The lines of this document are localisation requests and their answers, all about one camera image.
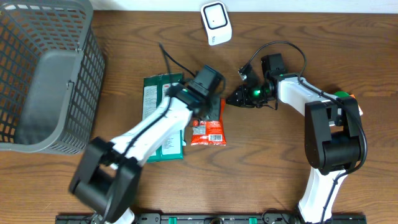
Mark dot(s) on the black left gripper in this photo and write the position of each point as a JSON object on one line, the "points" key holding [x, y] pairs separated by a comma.
{"points": [[216, 106]]}

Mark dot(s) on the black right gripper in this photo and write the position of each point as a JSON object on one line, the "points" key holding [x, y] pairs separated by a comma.
{"points": [[244, 101]]}

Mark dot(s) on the red Hacks candy bag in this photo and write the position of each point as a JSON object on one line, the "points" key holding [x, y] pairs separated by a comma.
{"points": [[210, 131]]}

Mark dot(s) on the green 3M gloves pack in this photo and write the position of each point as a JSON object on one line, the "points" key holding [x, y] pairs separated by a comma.
{"points": [[155, 88]]}

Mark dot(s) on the green lid jar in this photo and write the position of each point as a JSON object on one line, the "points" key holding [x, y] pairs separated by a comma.
{"points": [[341, 94]]}

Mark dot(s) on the small orange carton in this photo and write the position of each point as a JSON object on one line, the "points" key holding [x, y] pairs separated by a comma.
{"points": [[359, 108]]}

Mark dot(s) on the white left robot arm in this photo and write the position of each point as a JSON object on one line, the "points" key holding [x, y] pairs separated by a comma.
{"points": [[108, 174]]}

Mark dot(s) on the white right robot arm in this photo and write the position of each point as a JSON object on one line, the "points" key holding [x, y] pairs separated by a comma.
{"points": [[334, 140]]}

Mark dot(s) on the white barcode scanner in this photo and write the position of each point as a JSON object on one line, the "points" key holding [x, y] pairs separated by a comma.
{"points": [[216, 23]]}

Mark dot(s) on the grey plastic mesh basket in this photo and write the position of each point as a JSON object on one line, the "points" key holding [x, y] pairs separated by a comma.
{"points": [[52, 71]]}

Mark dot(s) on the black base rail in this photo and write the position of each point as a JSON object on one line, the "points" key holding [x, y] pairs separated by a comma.
{"points": [[155, 218]]}

